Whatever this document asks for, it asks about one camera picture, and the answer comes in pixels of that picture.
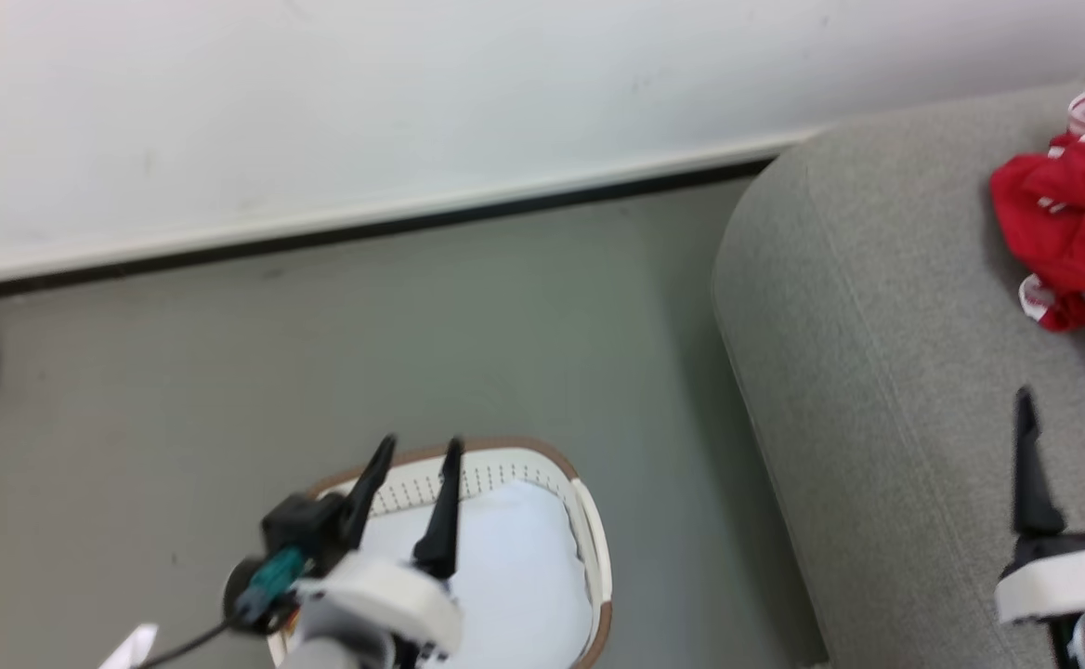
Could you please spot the white wall baseboard strip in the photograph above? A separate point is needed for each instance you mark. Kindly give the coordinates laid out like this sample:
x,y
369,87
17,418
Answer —
x,y
320,223

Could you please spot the red sports jersey white trim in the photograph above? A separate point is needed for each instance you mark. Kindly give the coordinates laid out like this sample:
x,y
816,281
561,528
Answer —
x,y
1077,223

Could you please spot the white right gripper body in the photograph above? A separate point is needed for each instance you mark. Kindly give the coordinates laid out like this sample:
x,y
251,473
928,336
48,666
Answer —
x,y
1067,581

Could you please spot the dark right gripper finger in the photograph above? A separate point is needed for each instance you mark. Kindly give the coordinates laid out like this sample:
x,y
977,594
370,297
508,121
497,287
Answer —
x,y
1030,483

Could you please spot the white laundry basket brown rim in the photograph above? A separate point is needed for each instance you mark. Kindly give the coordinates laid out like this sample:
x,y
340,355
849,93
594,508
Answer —
x,y
505,474

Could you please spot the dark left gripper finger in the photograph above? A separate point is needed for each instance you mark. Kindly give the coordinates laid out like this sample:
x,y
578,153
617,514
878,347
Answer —
x,y
440,520
368,488

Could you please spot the white garment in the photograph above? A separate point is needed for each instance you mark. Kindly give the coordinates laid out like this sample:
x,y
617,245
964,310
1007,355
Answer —
x,y
515,567

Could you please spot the grey fabric sofa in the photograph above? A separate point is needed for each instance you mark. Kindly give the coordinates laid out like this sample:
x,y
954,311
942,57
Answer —
x,y
858,372

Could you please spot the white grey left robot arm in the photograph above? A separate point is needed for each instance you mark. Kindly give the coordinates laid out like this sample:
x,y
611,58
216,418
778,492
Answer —
x,y
338,653

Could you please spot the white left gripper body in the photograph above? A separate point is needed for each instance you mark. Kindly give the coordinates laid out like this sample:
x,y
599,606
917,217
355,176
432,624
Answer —
x,y
385,599

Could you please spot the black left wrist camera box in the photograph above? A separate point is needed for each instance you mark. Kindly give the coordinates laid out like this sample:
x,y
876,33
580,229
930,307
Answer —
x,y
306,530

